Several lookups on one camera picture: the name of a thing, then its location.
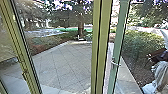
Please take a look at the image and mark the low green ground shrubs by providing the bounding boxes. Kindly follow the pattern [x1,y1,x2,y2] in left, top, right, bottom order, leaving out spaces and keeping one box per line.
[26,31,79,56]

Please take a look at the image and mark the large tree trunk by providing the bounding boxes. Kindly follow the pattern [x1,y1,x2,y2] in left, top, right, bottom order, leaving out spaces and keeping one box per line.
[77,13,86,39]

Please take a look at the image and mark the grey outdoor bench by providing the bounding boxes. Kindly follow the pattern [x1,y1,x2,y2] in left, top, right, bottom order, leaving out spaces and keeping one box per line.
[76,35,88,43]

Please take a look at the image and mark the trimmed green hedge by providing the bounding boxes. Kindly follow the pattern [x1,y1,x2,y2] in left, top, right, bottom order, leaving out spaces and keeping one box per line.
[123,30,165,61]

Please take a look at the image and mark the green framed glass door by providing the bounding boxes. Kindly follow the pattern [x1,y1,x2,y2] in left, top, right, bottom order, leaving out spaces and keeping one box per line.
[0,0,113,94]

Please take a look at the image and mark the green door with lever handle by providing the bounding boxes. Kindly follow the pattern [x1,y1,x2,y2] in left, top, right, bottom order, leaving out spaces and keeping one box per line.
[106,0,168,94]

